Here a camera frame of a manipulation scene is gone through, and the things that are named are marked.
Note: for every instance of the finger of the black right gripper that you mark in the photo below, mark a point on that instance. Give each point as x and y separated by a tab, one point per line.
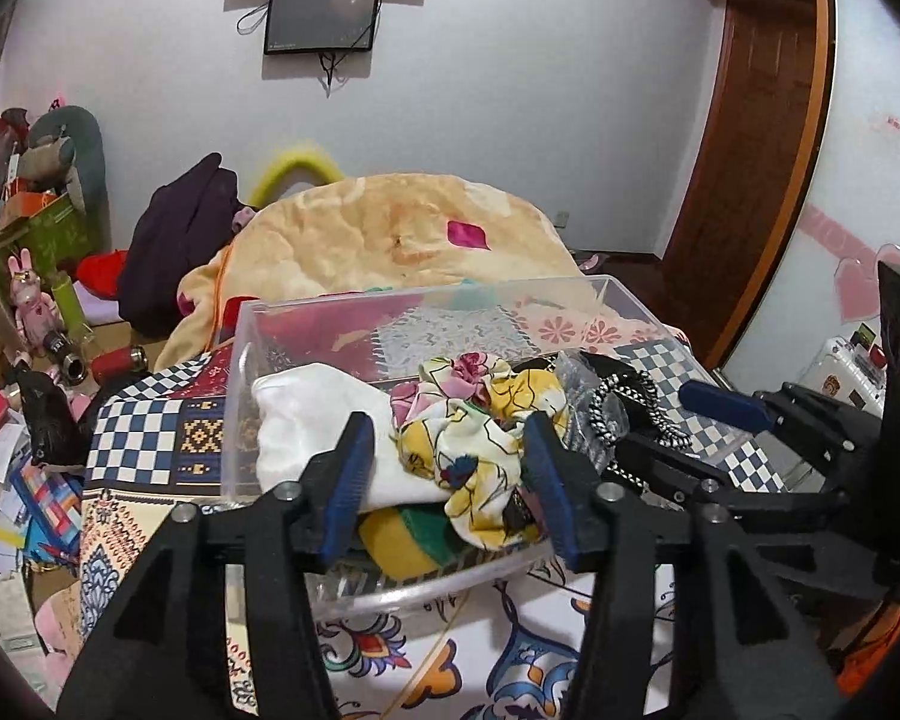
748	414
646	467

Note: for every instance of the green knitted cloth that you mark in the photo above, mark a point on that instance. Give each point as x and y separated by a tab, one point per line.
411	541

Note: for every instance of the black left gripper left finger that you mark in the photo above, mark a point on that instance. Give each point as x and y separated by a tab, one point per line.
159	650

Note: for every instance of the green bottle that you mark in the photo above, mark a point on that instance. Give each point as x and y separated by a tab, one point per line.
69	306

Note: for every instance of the grey green plush toy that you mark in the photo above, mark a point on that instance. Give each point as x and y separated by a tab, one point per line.
64	148

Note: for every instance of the yellow fuzzy hoop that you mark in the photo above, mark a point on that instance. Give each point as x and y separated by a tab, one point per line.
302	163

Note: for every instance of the small black wall monitor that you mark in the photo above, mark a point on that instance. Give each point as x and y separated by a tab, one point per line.
314	26

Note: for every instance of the green cardboard box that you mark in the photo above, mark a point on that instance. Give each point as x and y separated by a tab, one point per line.
58	237

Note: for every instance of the floral fabric scrunchie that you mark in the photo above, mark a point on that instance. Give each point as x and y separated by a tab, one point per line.
460	423

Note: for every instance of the peach fleece blanket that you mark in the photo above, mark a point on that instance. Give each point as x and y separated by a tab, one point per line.
390	231

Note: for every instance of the clear plastic storage box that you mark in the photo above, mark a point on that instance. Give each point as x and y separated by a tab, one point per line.
354	585

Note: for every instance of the patterned patchwork tablecloth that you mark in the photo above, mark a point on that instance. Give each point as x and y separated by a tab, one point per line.
502	650

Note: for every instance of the dark purple garment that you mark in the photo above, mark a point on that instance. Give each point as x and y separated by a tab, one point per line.
187	222

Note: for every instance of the white sliding wardrobe door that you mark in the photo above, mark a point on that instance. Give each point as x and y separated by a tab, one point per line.
827	283

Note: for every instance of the clear plastic bag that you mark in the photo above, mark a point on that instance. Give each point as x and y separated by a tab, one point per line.
597	419

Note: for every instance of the red cushion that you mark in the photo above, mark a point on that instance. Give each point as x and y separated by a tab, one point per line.
100	273

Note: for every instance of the white drawstring pouch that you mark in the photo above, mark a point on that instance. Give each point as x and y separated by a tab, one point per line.
303	412

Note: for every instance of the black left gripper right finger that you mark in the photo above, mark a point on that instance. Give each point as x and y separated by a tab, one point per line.
740	650

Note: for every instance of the pink rabbit figurine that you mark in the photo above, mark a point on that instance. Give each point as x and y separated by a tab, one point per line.
35	312

